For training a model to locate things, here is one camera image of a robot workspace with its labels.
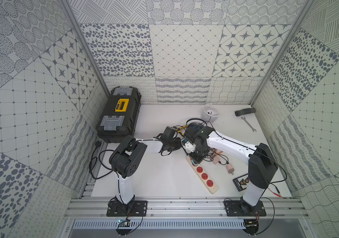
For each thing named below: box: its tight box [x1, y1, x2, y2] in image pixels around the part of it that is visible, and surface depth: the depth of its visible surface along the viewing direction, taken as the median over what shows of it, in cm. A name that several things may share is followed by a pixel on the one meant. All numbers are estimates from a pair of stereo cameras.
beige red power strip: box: [185, 155, 219, 195], surface depth 84 cm
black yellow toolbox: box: [95, 86, 142, 144], surface depth 95 cm
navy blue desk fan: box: [185, 118, 208, 133], surface depth 105 cm
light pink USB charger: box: [226, 163, 235, 176], surface depth 87 cm
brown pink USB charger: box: [212, 155, 220, 165], surface depth 91 cm
